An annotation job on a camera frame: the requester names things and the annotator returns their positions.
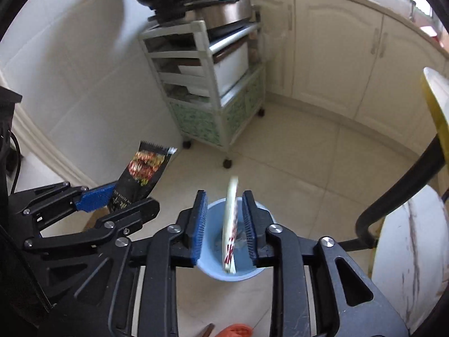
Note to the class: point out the black snack wrapper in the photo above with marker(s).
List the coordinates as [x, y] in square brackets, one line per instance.
[142, 172]

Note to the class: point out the black furniture piece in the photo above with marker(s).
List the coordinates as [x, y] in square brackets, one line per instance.
[7, 119]

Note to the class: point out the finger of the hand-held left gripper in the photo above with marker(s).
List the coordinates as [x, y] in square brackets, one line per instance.
[96, 198]
[133, 216]

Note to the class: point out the white rolling kitchen cart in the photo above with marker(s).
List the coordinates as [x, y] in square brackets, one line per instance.
[196, 126]

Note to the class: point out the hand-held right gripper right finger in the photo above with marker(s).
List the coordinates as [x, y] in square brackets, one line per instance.
[248, 228]

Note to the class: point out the white storage box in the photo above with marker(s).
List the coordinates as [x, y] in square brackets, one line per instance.
[231, 66]

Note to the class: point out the orange slipper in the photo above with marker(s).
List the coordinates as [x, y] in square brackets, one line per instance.
[234, 330]

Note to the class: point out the blue waste bin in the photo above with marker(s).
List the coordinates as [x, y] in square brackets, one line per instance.
[242, 265]

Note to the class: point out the round marble table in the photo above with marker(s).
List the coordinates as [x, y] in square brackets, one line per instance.
[410, 252]

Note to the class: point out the brown wooden piece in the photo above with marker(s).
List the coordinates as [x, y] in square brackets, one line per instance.
[207, 330]

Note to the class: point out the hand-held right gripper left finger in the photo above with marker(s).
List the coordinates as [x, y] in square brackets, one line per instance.
[198, 228]

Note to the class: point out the silver rice cooker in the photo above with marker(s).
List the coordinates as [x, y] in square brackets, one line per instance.
[221, 10]

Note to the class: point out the black curved metal frame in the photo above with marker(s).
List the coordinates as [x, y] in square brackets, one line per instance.
[400, 189]

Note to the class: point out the white red paper sleeve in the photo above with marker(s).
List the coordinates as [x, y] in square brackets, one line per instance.
[230, 217]

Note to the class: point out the cream kitchen cabinet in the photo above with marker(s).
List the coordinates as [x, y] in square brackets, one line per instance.
[329, 59]

